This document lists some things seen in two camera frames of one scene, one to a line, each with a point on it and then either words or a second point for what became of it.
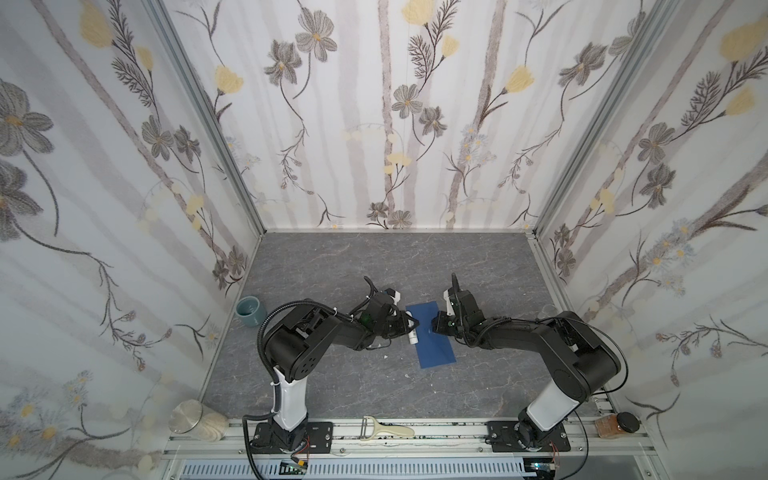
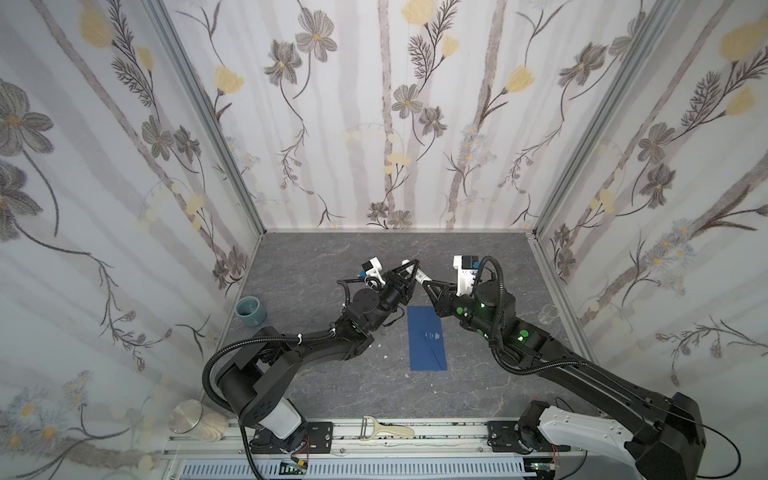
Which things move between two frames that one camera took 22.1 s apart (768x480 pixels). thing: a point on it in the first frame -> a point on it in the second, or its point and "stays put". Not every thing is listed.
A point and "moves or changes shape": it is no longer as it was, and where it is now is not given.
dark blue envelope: x=434 y=350 moves or changes shape
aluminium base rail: x=611 y=448 stays put
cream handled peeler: x=371 y=428 stays put
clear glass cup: x=548 y=310 stays put
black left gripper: x=399 y=321 -> x=398 y=282
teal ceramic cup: x=250 y=309 stays put
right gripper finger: x=443 y=324 -> x=441 y=289
